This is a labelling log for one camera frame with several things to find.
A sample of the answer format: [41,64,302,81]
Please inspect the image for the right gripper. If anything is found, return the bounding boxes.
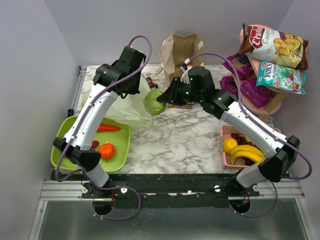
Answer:
[157,77,203,107]

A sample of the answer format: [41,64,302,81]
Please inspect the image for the green toy cabbage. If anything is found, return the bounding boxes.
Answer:
[143,89,167,116]

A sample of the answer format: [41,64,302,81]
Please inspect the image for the light green plastic grocery bag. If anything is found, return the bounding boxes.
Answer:
[81,74,155,129]

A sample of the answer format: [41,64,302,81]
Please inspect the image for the orange toy pumpkin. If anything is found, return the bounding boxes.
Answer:
[98,143,116,160]

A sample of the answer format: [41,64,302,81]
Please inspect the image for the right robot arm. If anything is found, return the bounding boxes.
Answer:
[157,66,300,196]

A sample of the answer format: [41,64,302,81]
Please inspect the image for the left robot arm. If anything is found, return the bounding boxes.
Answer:
[53,46,146,198]

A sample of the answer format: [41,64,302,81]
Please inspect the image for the brown paper bag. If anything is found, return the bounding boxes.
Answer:
[154,32,205,110]

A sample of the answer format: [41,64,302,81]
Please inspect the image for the purple snack bag left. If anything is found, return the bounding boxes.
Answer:
[220,75,238,97]

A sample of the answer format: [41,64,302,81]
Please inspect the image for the purple snack bag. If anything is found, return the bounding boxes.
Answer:
[220,75,238,97]
[222,52,253,80]
[240,77,274,108]

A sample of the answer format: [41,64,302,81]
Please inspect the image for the purple snack bag top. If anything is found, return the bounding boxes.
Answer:
[222,52,253,80]

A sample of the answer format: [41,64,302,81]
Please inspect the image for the purple snack bag right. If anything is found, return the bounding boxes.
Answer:
[240,77,274,108]

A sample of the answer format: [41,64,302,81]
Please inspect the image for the teal Fox's candy bag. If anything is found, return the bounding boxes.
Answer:
[256,61,306,95]

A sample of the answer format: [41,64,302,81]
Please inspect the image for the brown cassava chips bag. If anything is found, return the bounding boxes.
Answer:
[239,24,309,71]

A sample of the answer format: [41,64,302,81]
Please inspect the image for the brown toy faucet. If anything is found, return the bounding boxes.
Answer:
[145,76,159,90]

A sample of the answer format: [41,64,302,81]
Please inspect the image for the red toy carrot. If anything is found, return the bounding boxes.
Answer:
[97,124,121,133]

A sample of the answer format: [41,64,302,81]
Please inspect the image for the pink plastic basket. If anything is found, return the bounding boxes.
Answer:
[220,125,262,170]

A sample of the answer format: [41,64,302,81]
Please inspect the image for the purple toy eggplant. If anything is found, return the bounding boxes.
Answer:
[91,140,100,149]

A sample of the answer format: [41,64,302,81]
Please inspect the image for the yellow toy lemon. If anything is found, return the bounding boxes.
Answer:
[222,137,238,154]

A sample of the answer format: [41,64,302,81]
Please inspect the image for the dark red toy grapes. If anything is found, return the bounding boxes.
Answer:
[231,133,253,146]

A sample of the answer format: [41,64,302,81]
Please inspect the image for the yellow toy bananas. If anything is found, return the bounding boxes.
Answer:
[230,145,265,165]

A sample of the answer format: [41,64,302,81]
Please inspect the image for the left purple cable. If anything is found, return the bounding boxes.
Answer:
[55,34,153,221]

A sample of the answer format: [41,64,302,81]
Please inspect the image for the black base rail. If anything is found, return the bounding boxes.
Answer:
[49,169,293,210]

